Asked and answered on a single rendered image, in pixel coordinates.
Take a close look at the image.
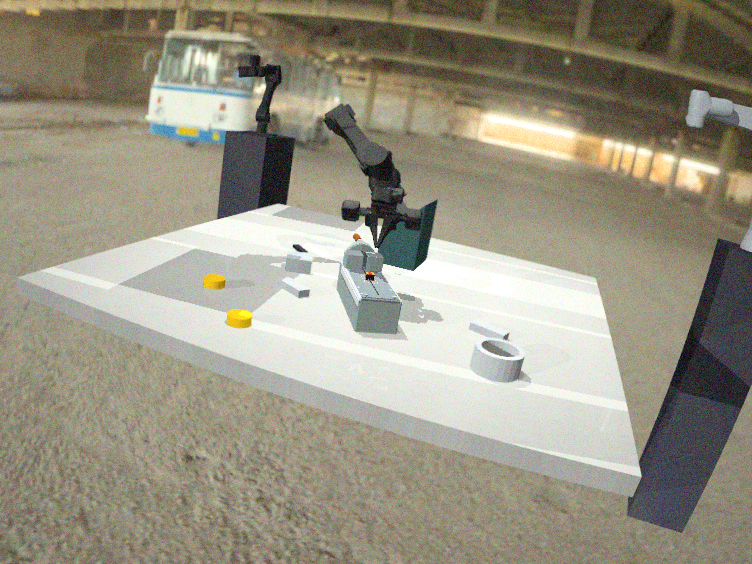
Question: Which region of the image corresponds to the yellow round disc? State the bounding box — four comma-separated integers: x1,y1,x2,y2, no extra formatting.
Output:
204,274,225,290
226,309,252,328

